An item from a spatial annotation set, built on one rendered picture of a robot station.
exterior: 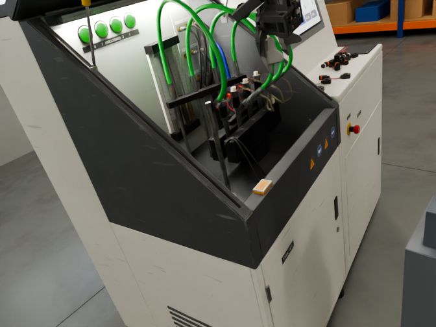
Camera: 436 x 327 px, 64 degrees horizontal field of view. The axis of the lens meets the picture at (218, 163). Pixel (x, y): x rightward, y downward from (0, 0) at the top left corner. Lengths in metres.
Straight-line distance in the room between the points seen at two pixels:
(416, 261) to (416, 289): 0.09
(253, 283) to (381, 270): 1.13
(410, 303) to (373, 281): 0.87
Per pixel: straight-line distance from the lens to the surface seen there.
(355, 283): 1.94
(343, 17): 6.74
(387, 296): 1.91
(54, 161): 1.33
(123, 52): 1.22
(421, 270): 0.99
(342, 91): 1.41
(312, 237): 1.27
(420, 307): 1.09
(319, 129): 1.19
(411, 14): 6.42
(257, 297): 1.01
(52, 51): 1.02
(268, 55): 0.88
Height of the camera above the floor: 1.45
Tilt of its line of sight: 28 degrees down
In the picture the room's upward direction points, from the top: 14 degrees counter-clockwise
